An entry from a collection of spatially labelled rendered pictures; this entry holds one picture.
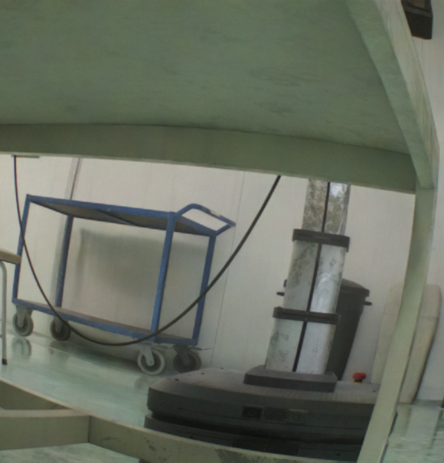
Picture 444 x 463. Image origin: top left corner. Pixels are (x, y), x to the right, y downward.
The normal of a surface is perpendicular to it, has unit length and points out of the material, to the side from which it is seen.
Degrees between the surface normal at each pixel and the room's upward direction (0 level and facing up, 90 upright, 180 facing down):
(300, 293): 90
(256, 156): 90
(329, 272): 90
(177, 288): 90
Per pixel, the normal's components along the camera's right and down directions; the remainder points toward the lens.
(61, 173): -0.35, -0.17
